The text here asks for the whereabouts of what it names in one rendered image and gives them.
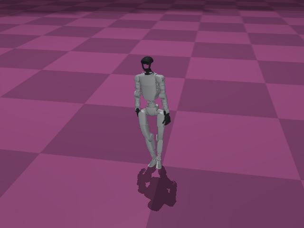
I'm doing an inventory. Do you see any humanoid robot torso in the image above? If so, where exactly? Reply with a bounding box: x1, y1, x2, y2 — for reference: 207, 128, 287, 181
139, 72, 160, 116

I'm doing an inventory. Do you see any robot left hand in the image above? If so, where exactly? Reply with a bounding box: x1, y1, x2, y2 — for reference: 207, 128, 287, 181
162, 111, 171, 125

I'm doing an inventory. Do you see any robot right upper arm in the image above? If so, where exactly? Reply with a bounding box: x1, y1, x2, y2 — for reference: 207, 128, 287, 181
134, 74, 142, 97

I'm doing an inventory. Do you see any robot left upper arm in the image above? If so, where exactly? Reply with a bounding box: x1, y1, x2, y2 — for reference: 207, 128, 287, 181
155, 75, 165, 99

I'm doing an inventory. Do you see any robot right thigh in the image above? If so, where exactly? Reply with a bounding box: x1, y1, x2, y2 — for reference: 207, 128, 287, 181
138, 108, 154, 141

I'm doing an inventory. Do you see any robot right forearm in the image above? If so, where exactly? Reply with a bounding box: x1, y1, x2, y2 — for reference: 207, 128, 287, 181
134, 96, 141, 110

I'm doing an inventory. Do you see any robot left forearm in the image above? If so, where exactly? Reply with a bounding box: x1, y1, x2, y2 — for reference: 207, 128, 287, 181
161, 93, 169, 114

